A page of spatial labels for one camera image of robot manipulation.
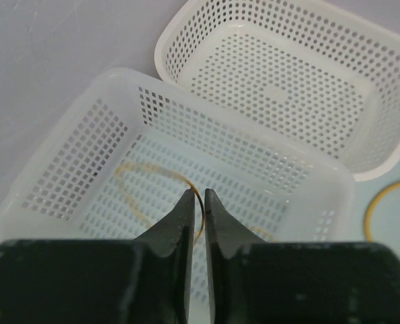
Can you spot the white basket back left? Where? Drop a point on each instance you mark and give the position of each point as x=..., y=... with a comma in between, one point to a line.
x=305, y=69

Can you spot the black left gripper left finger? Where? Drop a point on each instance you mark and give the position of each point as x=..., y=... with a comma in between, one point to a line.
x=144, y=280

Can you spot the translucent basket front left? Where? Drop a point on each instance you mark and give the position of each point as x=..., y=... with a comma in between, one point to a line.
x=122, y=154

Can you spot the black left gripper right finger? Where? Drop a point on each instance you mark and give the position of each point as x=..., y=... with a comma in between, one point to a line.
x=251, y=280

